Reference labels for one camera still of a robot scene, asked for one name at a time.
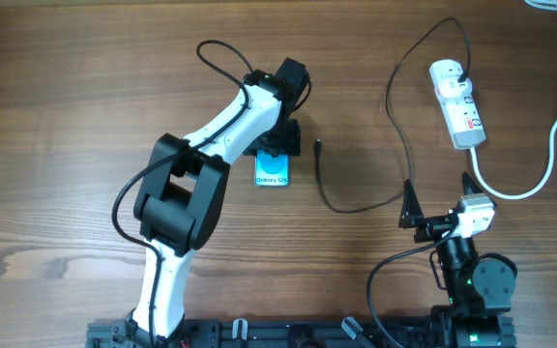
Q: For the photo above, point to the white power strip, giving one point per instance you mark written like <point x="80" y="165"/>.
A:
<point x="463" y="119"/>

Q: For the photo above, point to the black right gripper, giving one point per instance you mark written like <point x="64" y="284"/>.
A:
<point x="413" y="216"/>

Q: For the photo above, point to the blue screen Galaxy smartphone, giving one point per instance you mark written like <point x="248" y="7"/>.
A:
<point x="271" y="171"/>

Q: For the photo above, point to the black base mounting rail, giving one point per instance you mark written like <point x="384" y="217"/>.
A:
<point x="423" y="331"/>

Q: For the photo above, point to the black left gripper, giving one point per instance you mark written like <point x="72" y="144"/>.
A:
<point x="290" y="145"/>

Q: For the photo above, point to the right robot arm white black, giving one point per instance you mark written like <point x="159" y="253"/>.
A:
<point x="479" y="286"/>

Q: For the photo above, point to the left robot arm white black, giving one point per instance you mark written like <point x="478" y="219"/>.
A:
<point x="179" y="201"/>

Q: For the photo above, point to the white USB charger plug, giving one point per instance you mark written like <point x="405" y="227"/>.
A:
<point x="451" y="90"/>

